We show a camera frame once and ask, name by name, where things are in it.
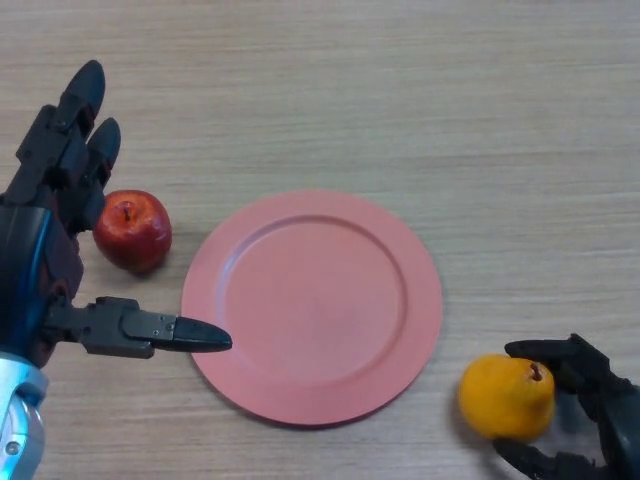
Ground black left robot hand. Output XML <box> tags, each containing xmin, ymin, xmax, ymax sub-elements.
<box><xmin>0</xmin><ymin>59</ymin><xmax>234</xmax><ymax>371</ymax></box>

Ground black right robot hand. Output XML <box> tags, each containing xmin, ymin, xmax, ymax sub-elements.
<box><xmin>492</xmin><ymin>333</ymin><xmax>640</xmax><ymax>480</ymax></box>

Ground yellow pear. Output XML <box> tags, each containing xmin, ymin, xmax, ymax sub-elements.
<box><xmin>458</xmin><ymin>353</ymin><xmax>557</xmax><ymax>442</ymax></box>

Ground pink round plate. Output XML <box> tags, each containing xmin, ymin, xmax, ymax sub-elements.
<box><xmin>181</xmin><ymin>188</ymin><xmax>444</xmax><ymax>427</ymax></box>

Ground red apple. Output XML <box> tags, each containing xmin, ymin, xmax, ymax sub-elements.
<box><xmin>92</xmin><ymin>189</ymin><xmax>174</xmax><ymax>274</ymax></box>

